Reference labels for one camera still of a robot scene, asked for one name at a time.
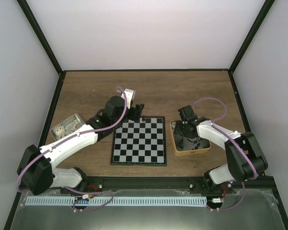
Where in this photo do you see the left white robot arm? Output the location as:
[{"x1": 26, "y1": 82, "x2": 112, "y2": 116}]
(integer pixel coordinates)
[{"x1": 16, "y1": 96, "x2": 144, "y2": 195}]

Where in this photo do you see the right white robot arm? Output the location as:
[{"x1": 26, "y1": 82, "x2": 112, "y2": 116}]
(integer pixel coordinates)
[{"x1": 173, "y1": 105, "x2": 268, "y2": 193}]

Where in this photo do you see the yellow tin of black pieces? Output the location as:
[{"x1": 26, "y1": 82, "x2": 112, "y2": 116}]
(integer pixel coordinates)
[{"x1": 169, "y1": 120, "x2": 211, "y2": 156}]

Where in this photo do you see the pink tin of white pieces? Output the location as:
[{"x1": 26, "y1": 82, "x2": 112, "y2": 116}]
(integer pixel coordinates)
[{"x1": 50, "y1": 114, "x2": 84, "y2": 141}]

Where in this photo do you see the black and white chessboard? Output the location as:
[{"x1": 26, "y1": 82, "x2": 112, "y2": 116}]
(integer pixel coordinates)
[{"x1": 110, "y1": 116, "x2": 167, "y2": 166}]

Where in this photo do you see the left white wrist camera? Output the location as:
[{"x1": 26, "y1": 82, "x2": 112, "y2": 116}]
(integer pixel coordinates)
[{"x1": 124, "y1": 89, "x2": 136, "y2": 101}]

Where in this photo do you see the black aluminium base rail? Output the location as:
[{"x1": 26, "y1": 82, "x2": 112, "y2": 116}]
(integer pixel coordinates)
[{"x1": 80, "y1": 176, "x2": 206, "y2": 193}]

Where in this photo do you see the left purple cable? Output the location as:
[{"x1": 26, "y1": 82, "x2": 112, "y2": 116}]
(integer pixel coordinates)
[{"x1": 16, "y1": 86, "x2": 132, "y2": 194}]

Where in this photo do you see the light blue slotted cable duct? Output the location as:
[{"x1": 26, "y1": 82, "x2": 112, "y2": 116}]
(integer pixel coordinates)
[{"x1": 24, "y1": 196, "x2": 207, "y2": 207}]

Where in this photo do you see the black cage frame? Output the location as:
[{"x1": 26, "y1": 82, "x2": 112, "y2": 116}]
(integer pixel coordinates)
[{"x1": 3, "y1": 0, "x2": 288, "y2": 230}]

